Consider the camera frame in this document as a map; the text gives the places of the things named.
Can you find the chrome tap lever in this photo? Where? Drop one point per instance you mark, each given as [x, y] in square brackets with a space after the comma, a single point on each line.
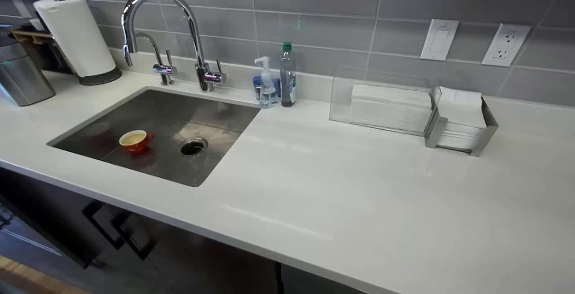
[219, 73]

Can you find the tall chrome gooseneck tap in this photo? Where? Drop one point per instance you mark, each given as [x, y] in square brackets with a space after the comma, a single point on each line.
[194, 33]

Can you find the small chrome tap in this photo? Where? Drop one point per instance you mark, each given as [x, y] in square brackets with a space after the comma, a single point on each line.
[160, 60]

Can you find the clear pump soap bottle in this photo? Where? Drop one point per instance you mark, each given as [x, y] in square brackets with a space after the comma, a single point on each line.
[268, 88]

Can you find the dish soap bottle green cap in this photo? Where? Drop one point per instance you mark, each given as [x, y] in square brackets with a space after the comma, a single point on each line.
[288, 78]

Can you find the clear acrylic napkin holder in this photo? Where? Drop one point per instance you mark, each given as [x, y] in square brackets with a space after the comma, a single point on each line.
[341, 101]

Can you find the stack of white paper towels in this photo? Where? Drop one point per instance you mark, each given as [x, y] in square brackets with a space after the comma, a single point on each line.
[390, 107]

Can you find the stainless steel sink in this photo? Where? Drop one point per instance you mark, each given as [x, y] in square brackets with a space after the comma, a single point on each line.
[157, 137]

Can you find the dark cabinet door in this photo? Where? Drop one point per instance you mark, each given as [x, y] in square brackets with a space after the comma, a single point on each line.
[206, 262]
[54, 222]

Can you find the red cup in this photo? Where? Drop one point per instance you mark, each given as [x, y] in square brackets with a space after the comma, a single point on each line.
[134, 140]

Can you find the stack of white napkins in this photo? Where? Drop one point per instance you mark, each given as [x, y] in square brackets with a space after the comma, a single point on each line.
[460, 116]

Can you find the black paper towel holder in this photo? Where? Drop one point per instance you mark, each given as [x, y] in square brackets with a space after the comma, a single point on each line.
[101, 76]

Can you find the metal napkin holder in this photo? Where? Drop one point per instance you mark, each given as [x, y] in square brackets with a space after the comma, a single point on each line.
[487, 128]

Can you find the paper towel roll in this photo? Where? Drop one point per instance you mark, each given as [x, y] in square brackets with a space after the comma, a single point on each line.
[76, 33]

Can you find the stainless steel bin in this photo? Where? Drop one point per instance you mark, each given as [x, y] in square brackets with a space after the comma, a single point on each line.
[20, 76]

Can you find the white wall switch plate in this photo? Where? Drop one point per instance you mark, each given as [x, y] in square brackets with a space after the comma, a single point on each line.
[439, 39]

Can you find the white wall socket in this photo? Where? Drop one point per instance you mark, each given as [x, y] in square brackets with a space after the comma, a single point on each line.
[506, 45]

